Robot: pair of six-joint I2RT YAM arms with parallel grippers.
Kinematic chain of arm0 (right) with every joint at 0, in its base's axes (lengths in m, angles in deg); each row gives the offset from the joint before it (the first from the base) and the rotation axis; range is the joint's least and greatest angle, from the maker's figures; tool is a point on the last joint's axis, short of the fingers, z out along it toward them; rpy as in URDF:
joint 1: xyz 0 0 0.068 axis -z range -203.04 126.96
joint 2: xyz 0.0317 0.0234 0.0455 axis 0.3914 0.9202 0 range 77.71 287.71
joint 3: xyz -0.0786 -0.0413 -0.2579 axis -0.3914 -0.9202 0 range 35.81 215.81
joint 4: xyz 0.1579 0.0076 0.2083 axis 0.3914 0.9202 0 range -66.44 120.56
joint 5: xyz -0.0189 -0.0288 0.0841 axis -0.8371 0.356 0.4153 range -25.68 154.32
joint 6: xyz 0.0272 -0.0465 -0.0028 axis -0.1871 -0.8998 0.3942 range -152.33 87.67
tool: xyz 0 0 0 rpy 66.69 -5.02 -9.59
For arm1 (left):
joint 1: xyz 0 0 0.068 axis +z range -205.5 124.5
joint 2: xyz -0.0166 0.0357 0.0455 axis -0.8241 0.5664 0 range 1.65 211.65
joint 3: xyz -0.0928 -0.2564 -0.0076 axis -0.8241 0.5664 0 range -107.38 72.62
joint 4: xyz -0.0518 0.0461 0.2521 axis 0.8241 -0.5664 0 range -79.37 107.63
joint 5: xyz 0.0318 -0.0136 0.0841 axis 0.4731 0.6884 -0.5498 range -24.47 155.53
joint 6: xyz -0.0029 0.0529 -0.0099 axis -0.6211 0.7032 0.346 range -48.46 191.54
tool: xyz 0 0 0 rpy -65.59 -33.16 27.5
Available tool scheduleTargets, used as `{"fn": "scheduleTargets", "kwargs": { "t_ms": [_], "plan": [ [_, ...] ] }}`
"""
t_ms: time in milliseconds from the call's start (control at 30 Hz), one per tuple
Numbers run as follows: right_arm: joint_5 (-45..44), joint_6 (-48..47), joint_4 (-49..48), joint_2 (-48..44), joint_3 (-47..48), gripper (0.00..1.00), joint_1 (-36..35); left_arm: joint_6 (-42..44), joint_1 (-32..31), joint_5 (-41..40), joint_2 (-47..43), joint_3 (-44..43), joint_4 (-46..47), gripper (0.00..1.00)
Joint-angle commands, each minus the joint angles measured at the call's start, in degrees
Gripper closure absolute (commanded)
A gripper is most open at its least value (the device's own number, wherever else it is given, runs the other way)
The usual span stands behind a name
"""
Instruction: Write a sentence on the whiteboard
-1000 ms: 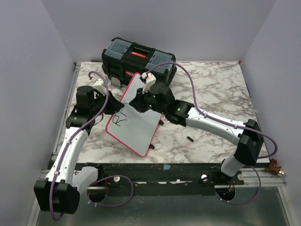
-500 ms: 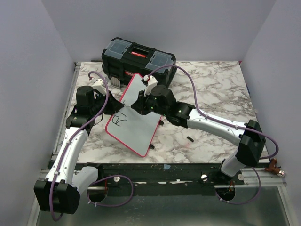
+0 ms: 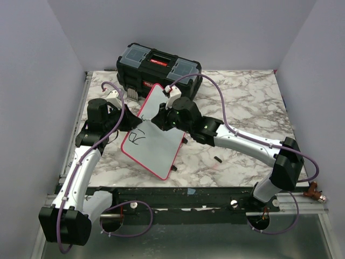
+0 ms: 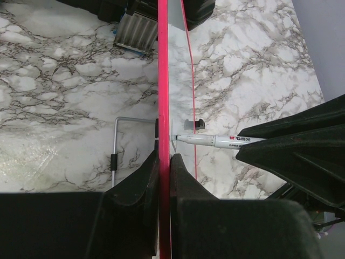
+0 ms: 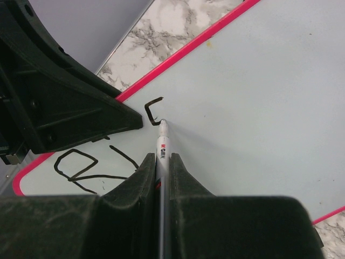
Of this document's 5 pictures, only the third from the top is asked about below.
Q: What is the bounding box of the purple cable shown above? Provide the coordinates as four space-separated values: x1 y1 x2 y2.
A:
164 73 320 235
58 80 154 254

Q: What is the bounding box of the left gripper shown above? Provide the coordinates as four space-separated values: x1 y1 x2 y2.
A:
104 104 142 133

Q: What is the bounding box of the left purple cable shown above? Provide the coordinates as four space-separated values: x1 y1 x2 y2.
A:
58 80 154 254

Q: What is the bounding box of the black plastic toolbox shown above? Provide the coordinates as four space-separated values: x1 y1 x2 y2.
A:
116 43 203 100

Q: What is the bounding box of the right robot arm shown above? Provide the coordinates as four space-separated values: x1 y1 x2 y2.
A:
151 97 304 212

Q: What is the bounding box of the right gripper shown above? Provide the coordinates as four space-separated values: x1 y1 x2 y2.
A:
152 101 192 134

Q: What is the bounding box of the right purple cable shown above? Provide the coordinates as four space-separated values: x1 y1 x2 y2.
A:
164 73 320 235

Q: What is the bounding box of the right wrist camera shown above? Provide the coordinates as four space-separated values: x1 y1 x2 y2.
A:
163 85 182 110

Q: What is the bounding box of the pink framed whiteboard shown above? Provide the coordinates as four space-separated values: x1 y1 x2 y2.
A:
121 84 185 180

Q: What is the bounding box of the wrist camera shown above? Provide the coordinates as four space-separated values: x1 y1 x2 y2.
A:
163 85 182 110
104 88 122 108

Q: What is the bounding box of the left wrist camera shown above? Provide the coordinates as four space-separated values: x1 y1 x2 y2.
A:
104 88 122 108

